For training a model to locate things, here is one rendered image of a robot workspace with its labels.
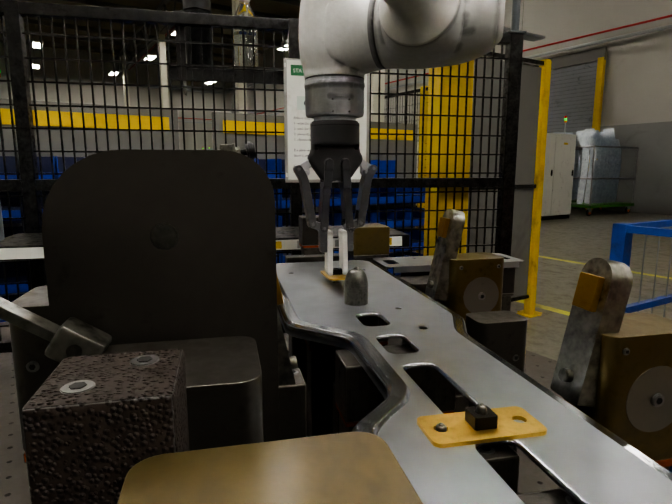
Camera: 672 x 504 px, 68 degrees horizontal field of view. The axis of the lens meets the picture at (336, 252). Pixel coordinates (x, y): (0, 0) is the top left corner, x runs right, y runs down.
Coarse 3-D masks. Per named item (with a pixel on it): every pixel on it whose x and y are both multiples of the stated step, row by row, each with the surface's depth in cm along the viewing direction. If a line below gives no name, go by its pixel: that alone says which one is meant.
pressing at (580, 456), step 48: (288, 288) 76; (336, 288) 76; (384, 288) 76; (336, 336) 54; (384, 336) 55; (432, 336) 54; (384, 384) 42; (480, 384) 42; (528, 384) 42; (384, 432) 34; (576, 432) 34; (432, 480) 29; (480, 480) 29; (576, 480) 29; (624, 480) 29
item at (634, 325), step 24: (624, 336) 40; (648, 336) 41; (600, 360) 41; (624, 360) 41; (648, 360) 41; (600, 384) 41; (624, 384) 41; (648, 384) 42; (600, 408) 42; (624, 408) 41; (648, 408) 42; (624, 432) 42; (648, 432) 42; (648, 456) 43
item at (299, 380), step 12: (300, 372) 47; (300, 384) 44; (288, 396) 44; (300, 396) 44; (288, 408) 44; (300, 408) 45; (288, 420) 45; (300, 420) 45; (288, 432) 45; (300, 432) 45
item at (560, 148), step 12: (564, 120) 1197; (564, 132) 1202; (552, 144) 1144; (564, 144) 1167; (552, 156) 1150; (564, 156) 1174; (552, 168) 1156; (564, 168) 1180; (552, 180) 1164; (564, 180) 1186; (552, 192) 1169; (564, 192) 1193; (552, 204) 1175; (564, 204) 1199; (552, 216) 1186; (564, 216) 1211
